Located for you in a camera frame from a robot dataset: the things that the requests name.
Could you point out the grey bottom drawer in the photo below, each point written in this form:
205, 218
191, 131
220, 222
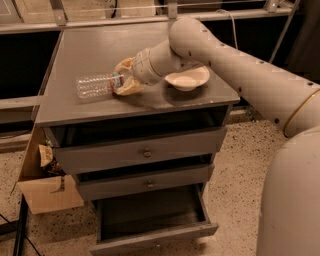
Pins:
151, 219

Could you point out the yellow snack bag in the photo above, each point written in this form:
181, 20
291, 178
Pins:
46, 155

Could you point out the clear plastic water bottle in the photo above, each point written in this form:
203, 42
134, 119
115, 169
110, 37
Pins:
97, 86

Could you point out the dark cabinet at right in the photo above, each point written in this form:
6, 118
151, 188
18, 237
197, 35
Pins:
304, 58

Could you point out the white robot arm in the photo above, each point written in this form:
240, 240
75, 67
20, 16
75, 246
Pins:
289, 221

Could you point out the white paper bowl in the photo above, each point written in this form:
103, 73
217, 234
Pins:
188, 80

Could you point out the grey middle drawer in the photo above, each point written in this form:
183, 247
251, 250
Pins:
144, 182

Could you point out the black stand leg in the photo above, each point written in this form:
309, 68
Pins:
18, 227

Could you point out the grey drawer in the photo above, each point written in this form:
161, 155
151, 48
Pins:
109, 155
151, 219
144, 182

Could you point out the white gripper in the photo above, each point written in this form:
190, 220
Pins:
141, 68

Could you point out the grey wooden drawer cabinet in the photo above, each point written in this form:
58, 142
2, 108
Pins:
159, 110

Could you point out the grey top drawer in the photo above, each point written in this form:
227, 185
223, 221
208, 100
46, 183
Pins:
109, 155

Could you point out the brown cardboard box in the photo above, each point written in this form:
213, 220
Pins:
42, 193

